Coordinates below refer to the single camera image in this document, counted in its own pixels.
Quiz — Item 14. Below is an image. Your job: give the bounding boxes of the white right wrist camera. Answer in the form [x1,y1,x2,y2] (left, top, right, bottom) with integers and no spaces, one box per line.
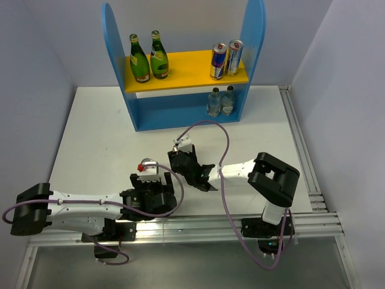
[172,134,193,154]

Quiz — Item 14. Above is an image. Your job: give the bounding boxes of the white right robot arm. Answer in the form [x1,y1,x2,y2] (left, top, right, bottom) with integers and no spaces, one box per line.
[167,146,300,235]

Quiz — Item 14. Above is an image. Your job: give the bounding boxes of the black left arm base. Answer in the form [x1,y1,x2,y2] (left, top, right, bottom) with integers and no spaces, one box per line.
[81,219,137,261]

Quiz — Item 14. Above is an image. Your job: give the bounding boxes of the clear glass bottle left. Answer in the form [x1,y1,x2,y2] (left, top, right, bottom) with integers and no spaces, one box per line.
[206,87,221,117]

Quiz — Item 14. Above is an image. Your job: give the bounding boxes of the green Perrier bottle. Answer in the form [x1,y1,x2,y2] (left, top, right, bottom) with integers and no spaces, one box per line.
[150,30,169,79]
[129,34,150,83]

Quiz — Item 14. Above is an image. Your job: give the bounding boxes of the blue and yellow shelf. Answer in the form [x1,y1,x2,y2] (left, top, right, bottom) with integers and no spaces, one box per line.
[101,1,266,131]

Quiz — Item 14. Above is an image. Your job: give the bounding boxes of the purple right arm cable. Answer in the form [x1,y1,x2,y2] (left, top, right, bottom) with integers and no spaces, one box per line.
[176,120,294,271]

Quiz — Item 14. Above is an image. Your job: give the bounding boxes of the clear glass bottle right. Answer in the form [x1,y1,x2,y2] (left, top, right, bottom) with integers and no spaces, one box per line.
[220,85,235,116]

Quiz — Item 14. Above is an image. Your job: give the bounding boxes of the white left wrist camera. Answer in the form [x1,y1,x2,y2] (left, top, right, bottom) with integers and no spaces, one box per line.
[137,161,161,182]

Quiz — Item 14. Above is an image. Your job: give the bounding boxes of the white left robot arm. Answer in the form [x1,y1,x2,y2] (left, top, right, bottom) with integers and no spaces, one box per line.
[10,172,177,240]

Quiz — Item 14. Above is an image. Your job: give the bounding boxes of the silver blue energy can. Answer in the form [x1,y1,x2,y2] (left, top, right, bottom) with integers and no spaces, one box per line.
[210,43,227,79]

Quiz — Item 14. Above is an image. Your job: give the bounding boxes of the silver white energy can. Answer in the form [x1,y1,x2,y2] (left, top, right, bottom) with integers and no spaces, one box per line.
[226,40,243,76]

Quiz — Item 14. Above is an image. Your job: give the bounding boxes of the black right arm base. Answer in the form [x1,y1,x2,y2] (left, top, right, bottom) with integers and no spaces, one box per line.
[241,217,283,255]

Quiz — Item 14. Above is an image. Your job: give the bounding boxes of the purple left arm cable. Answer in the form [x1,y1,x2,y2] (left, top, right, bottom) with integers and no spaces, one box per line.
[2,164,184,225]

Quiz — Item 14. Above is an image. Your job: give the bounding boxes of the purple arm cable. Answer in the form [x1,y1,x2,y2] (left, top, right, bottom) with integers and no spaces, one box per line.
[2,164,184,225]
[176,120,294,271]

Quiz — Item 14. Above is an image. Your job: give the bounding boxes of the clear glass bottle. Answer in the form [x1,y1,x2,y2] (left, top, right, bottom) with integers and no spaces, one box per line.
[206,87,221,117]
[220,85,235,116]

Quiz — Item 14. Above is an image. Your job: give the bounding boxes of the aluminium mounting rail frame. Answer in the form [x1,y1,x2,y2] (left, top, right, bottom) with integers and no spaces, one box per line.
[16,85,362,288]

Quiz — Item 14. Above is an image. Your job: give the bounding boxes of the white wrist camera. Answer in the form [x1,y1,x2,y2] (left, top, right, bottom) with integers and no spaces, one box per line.
[172,134,193,154]
[137,161,161,182]

